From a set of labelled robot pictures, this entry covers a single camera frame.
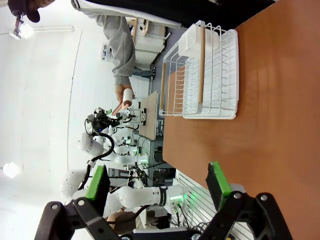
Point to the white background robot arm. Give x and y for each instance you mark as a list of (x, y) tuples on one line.
[(125, 152), (130, 115)]

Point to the background person's legs in jeans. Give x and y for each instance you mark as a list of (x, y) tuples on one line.
[(143, 72)]

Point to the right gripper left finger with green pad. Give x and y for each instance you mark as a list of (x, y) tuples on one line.
[(98, 182)]

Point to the long ceiling light bar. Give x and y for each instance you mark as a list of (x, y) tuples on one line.
[(53, 28)]

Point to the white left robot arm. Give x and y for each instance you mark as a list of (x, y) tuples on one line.
[(140, 195)]

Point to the person's right hand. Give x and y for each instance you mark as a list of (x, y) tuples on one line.
[(119, 90)]

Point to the white background cabinet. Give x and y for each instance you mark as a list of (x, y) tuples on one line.
[(150, 42)]

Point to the white slotted base panel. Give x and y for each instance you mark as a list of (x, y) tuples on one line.
[(195, 185)]

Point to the gray slotted background panel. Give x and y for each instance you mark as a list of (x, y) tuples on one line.
[(147, 152)]

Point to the person's right forearm gray sleeve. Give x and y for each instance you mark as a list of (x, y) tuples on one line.
[(122, 57)]

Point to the wall shelf with small items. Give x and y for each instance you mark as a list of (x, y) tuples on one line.
[(106, 51)]

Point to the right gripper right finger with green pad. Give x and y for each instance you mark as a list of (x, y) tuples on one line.
[(220, 182)]

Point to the white plastic cutlery holder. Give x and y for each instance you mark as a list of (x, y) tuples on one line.
[(188, 41)]

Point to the pink lint roller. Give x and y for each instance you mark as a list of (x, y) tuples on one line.
[(127, 96)]

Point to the light wooden background tabletop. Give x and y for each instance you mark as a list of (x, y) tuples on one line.
[(150, 117)]

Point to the ceiling spotlight on mount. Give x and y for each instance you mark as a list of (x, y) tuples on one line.
[(20, 29)]

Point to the person's head dark cap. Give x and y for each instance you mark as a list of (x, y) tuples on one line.
[(25, 8)]

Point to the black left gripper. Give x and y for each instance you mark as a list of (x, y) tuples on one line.
[(98, 122)]

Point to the round ceiling lamp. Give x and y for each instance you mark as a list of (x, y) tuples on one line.
[(11, 170)]

